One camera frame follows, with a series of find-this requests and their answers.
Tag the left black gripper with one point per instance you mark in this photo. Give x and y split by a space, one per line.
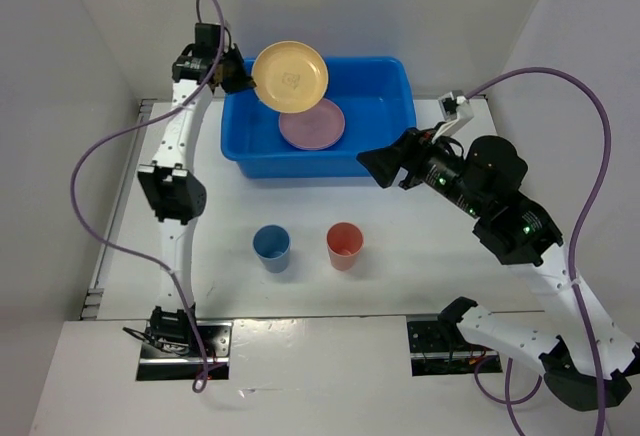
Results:
244 81

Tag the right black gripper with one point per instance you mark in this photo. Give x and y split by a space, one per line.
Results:
417 143

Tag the yellow plastic plate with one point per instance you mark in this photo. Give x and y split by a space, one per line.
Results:
290 77

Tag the pink plastic plate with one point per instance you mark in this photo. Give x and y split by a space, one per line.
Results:
324 115

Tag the red plastic cup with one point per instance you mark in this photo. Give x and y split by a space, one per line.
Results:
344 242

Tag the purple plastic plate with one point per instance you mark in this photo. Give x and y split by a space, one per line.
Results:
312 140

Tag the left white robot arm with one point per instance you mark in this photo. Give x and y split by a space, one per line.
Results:
175 195

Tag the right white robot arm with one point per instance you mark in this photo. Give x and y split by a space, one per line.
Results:
588 360

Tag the blue plastic bin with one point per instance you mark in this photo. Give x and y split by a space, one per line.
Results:
375 97

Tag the blue plastic cup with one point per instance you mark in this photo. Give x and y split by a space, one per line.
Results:
272 244

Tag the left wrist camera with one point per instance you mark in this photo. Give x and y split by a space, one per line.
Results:
456 111

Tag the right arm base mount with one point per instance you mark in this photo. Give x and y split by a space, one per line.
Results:
437 350

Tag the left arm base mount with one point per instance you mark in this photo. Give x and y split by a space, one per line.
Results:
162 360

